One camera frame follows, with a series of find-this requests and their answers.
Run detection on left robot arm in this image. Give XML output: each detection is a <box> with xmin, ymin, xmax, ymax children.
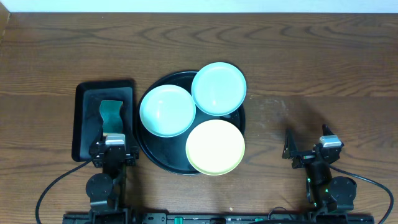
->
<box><xmin>86</xmin><ymin>133</ymin><xmax>139</xmax><ymax>223</ymax></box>

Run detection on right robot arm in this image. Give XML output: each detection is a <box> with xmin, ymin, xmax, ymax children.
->
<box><xmin>282</xmin><ymin>124</ymin><xmax>357</xmax><ymax>213</ymax></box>

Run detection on yellow plate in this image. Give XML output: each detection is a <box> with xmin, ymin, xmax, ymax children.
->
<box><xmin>185</xmin><ymin>119</ymin><xmax>246</xmax><ymax>176</ymax></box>

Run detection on rectangular black tray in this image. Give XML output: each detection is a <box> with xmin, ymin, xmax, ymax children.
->
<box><xmin>72</xmin><ymin>80</ymin><xmax>134</xmax><ymax>162</ymax></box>

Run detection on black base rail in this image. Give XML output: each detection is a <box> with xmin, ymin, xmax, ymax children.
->
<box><xmin>62</xmin><ymin>213</ymin><xmax>374</xmax><ymax>224</ymax></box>

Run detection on mint plate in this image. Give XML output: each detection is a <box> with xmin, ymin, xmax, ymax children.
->
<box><xmin>139</xmin><ymin>85</ymin><xmax>196</xmax><ymax>138</ymax></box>
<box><xmin>191</xmin><ymin>62</ymin><xmax>247</xmax><ymax>116</ymax></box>

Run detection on green yellow sponge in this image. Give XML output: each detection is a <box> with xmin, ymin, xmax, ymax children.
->
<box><xmin>99</xmin><ymin>100</ymin><xmax>123</xmax><ymax>134</ymax></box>

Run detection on mint plate top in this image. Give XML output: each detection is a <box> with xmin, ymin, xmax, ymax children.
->
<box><xmin>191</xmin><ymin>62</ymin><xmax>247</xmax><ymax>116</ymax></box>

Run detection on round black tray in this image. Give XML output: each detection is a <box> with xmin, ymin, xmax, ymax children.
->
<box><xmin>134</xmin><ymin>70</ymin><xmax>246</xmax><ymax>175</ymax></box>

